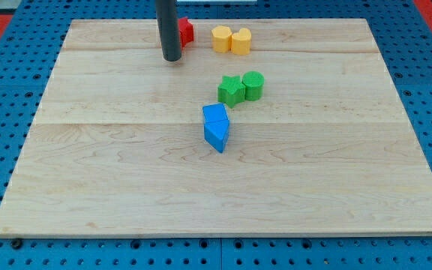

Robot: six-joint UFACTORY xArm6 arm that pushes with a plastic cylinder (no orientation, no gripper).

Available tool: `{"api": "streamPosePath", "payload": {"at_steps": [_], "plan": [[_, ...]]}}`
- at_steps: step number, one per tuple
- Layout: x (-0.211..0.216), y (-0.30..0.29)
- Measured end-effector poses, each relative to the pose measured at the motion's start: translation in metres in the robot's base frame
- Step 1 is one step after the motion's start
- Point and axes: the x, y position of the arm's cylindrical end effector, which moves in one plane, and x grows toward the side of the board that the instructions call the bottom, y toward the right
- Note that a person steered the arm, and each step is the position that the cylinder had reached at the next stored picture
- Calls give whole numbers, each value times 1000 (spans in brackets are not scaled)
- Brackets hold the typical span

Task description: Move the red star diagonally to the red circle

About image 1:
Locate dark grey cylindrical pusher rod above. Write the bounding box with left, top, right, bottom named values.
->
left=155, top=0, right=182, bottom=62

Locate red star block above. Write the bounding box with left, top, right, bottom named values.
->
left=178, top=17, right=194, bottom=48

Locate green star block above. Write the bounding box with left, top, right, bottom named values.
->
left=217, top=76, right=246, bottom=108

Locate yellow hexagon block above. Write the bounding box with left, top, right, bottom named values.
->
left=211, top=25, right=233, bottom=53

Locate yellow heart block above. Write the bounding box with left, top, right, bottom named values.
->
left=231, top=28, right=252, bottom=56

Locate green cylinder block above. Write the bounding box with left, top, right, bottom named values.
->
left=242, top=70, right=265, bottom=101

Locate blue cube block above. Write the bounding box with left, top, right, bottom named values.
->
left=202, top=103, right=228, bottom=123

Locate blue triangle block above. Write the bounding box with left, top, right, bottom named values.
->
left=204, top=120, right=230, bottom=153

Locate light wooden board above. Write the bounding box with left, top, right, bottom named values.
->
left=0, top=19, right=432, bottom=239

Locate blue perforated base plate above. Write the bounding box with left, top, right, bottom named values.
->
left=0, top=0, right=432, bottom=269

